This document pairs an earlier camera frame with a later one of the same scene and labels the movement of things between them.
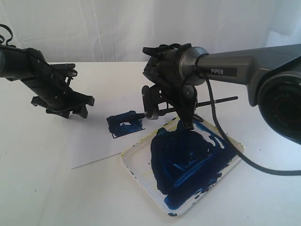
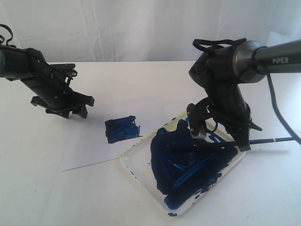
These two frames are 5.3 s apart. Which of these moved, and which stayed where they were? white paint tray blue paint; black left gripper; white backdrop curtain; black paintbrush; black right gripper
Moved: black paintbrush; black right gripper
Stayed: black left gripper; white backdrop curtain; white paint tray blue paint
